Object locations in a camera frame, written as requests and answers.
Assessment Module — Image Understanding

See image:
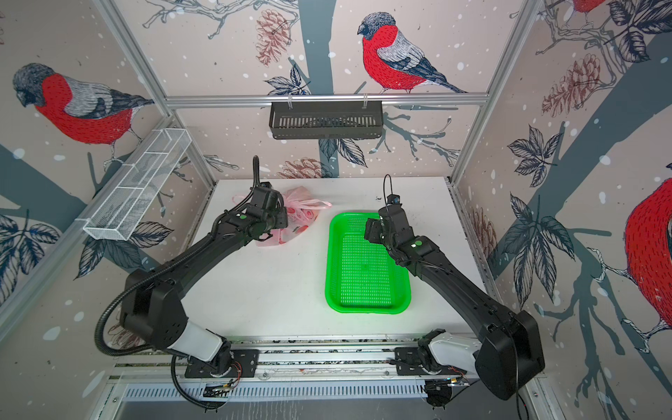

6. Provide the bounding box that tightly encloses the pink plastic bag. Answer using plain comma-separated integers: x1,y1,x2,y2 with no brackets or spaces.
231,183,332,247

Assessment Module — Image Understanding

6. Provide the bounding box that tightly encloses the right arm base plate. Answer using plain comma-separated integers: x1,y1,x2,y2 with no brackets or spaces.
388,348,467,376

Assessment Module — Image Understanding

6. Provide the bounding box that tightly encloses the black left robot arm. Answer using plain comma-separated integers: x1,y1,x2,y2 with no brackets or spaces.
120,183,288,363

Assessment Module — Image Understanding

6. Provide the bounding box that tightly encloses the white wire mesh shelf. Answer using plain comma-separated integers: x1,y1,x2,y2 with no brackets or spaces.
83,128,192,241

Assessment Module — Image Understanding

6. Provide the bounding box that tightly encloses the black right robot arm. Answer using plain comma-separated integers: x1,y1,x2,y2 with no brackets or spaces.
364,204,545,400

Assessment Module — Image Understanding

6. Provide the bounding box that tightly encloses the black hanging wire basket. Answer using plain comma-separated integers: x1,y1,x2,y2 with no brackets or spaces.
269,101,383,140

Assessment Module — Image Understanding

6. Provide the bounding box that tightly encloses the green plastic basket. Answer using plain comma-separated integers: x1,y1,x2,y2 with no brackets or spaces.
325,213,411,315

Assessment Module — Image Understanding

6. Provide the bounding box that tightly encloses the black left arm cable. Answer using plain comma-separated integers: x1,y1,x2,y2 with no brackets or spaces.
93,272,159,358

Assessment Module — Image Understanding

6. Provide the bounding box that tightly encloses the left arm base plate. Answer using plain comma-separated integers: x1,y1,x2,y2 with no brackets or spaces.
185,349,260,379

